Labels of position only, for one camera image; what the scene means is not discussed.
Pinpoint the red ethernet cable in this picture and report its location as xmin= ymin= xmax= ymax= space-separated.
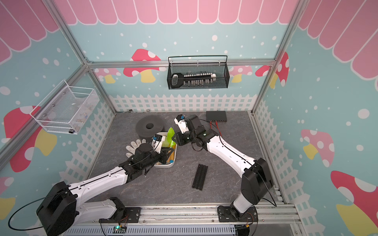
xmin=209 ymin=121 xmax=222 ymax=137

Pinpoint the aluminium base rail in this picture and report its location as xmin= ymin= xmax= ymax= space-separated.
xmin=64 ymin=203 xmax=306 ymax=236

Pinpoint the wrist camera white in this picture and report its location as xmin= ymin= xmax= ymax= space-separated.
xmin=152 ymin=134 xmax=165 ymax=153
xmin=174 ymin=114 xmax=189 ymax=134

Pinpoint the black network switch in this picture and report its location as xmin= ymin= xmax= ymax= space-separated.
xmin=206 ymin=111 xmax=227 ymax=122

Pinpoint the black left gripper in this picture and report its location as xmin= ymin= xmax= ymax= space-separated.
xmin=142 ymin=147 xmax=174 ymax=170

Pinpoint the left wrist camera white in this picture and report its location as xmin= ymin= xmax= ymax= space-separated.
xmin=152 ymin=134 xmax=165 ymax=153

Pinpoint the white wire mesh wall basket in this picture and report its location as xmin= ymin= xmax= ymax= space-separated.
xmin=30 ymin=80 xmax=100 ymax=134

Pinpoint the white knit work glove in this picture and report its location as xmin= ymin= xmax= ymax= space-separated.
xmin=126 ymin=139 xmax=147 ymax=158

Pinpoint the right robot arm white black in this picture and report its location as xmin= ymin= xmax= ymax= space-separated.
xmin=174 ymin=114 xmax=274 ymax=222

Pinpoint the white plastic storage box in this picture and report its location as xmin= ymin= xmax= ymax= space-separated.
xmin=152 ymin=132 xmax=177 ymax=168

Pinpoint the black aluminium extrusion bar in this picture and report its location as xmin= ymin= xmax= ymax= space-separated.
xmin=192 ymin=164 xmax=208 ymax=191

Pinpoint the bright green trowel wooden handle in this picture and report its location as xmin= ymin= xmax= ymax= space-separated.
xmin=167 ymin=127 xmax=176 ymax=148

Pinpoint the black socket set rail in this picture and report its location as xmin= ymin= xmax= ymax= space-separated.
xmin=170 ymin=73 xmax=217 ymax=89

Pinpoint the yellow plastic shovel blue cap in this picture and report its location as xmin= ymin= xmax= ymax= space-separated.
xmin=167 ymin=144 xmax=177 ymax=164

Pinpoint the small green circuit board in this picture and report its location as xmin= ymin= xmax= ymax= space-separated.
xmin=112 ymin=225 xmax=127 ymax=234

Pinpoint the black wire mesh wall basket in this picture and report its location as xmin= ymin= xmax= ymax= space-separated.
xmin=167 ymin=55 xmax=230 ymax=89

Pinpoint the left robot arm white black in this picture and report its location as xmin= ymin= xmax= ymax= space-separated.
xmin=36 ymin=143 xmax=174 ymax=236

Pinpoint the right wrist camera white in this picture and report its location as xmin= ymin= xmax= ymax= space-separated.
xmin=174 ymin=114 xmax=189 ymax=134

